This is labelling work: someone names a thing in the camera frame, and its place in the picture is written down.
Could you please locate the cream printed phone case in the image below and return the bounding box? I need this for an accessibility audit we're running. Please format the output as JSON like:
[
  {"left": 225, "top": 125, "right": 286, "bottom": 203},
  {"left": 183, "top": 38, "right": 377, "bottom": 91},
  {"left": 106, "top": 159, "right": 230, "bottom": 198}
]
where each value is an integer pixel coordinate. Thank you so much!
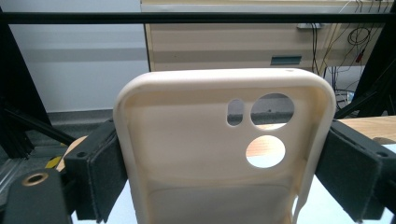
[{"left": 112, "top": 67, "right": 337, "bottom": 224}]

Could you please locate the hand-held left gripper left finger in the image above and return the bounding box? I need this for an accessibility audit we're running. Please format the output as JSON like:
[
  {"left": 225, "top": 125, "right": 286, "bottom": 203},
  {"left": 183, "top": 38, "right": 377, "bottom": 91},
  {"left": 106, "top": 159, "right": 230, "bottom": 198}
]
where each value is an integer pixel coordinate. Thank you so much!
[{"left": 64, "top": 119, "right": 129, "bottom": 223}]

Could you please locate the bundle of hanging cables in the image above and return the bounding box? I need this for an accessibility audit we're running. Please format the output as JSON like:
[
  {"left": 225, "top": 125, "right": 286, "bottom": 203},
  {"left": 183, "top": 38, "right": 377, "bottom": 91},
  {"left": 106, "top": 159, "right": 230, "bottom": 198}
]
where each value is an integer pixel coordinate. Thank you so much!
[{"left": 311, "top": 0, "right": 390, "bottom": 110}]

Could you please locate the aluminium rail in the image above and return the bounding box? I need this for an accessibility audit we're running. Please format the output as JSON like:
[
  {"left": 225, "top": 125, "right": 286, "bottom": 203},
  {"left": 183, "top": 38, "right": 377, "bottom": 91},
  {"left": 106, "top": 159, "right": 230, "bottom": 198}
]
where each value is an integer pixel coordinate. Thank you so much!
[{"left": 0, "top": 155, "right": 35, "bottom": 195}]

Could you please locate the beige wooden cabinet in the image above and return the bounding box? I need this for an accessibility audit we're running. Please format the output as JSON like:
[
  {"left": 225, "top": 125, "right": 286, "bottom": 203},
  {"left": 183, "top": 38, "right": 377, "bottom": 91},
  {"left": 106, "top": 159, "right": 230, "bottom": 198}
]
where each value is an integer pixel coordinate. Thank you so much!
[{"left": 139, "top": 0, "right": 396, "bottom": 74}]

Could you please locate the black horizontal frame bar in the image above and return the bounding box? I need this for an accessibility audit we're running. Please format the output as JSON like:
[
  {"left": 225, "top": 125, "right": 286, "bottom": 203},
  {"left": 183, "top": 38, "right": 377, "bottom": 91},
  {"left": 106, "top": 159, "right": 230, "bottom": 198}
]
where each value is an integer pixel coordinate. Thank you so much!
[{"left": 0, "top": 11, "right": 396, "bottom": 25}]

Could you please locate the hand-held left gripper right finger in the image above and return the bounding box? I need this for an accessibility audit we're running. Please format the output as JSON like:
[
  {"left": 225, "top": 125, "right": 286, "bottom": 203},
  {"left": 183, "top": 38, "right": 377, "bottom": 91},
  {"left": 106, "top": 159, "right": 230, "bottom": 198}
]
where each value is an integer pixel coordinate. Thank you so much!
[{"left": 314, "top": 119, "right": 396, "bottom": 223}]

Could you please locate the black diagonal frame strut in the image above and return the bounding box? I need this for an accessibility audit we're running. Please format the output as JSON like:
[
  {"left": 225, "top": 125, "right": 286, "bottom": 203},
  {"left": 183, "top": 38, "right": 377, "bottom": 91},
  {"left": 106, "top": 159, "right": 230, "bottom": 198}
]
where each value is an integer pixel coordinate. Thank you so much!
[
  {"left": 0, "top": 99, "right": 78, "bottom": 160},
  {"left": 334, "top": 24, "right": 396, "bottom": 119}
]

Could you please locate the grey desk handle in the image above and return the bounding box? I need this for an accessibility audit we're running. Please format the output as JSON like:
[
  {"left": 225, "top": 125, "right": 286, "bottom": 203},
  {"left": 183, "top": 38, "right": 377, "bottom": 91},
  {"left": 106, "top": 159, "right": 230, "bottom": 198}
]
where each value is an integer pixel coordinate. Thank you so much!
[{"left": 270, "top": 55, "right": 303, "bottom": 66}]

